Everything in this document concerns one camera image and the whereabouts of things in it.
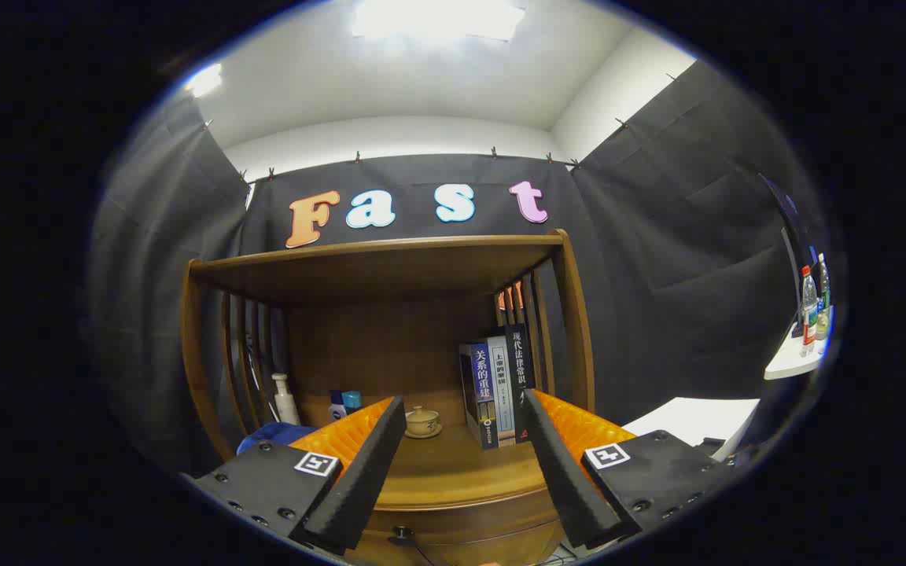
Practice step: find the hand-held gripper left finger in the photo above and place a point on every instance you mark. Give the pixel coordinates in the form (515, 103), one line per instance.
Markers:
(362, 479)

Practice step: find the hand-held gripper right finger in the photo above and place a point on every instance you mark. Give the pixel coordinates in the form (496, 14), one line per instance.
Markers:
(567, 479)

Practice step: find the wooden drawer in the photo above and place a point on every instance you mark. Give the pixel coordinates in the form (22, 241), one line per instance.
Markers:
(469, 538)

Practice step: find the wooden cabinet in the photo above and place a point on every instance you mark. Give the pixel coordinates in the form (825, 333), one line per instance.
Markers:
(374, 271)

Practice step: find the white blue-capped lotion bottle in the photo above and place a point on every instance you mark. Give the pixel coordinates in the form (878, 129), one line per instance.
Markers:
(337, 410)

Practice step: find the clear blue bottle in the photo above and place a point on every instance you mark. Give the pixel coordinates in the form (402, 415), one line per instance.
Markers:
(352, 401)

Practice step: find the beige lidded teacup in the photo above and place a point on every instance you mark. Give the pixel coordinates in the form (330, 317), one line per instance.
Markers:
(422, 423)

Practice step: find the blue towel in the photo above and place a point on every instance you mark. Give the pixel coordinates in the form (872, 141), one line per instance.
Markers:
(276, 435)

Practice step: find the white pump bottle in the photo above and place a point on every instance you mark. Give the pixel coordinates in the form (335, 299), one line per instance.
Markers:
(286, 405)

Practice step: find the pale grey spine book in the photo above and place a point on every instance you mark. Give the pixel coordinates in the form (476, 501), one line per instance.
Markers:
(502, 393)

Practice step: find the blue spine book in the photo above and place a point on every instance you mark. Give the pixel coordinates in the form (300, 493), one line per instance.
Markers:
(483, 393)

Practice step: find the white box unit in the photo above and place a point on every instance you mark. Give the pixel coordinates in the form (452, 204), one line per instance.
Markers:
(697, 417)

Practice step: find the small black box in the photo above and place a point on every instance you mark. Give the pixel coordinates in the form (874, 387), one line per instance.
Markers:
(712, 446)

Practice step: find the black backdrop cloth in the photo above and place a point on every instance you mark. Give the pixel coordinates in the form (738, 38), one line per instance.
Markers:
(657, 275)

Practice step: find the white shelf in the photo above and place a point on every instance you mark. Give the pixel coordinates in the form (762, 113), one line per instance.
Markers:
(791, 362)

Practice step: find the green-label clear bottle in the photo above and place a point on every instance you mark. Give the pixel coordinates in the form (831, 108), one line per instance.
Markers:
(823, 303)

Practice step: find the small ceiling light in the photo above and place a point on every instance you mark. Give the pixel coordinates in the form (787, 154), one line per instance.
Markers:
(205, 79)

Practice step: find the large ceiling light panel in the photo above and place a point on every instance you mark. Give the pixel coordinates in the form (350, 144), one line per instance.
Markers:
(437, 20)

